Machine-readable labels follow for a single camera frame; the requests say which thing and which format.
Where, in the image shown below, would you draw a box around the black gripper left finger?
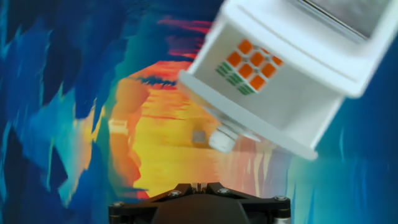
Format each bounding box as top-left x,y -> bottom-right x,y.
108,182 -> 200,224

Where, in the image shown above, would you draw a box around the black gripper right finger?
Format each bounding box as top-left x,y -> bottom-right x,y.
198,182 -> 292,224

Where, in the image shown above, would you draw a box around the white drawer with knob handle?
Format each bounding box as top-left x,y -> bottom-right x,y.
177,21 -> 346,162

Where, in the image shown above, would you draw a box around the grey metal plate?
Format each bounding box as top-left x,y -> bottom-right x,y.
289,0 -> 390,44

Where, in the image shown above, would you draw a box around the forest sunset print cloth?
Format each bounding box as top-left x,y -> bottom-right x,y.
0,0 -> 398,224

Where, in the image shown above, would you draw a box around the white plastic drawer cabinet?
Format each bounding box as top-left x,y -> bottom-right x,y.
203,0 -> 398,100

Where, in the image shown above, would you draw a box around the orange green rubik's cube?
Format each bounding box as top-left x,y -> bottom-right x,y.
215,39 -> 284,96

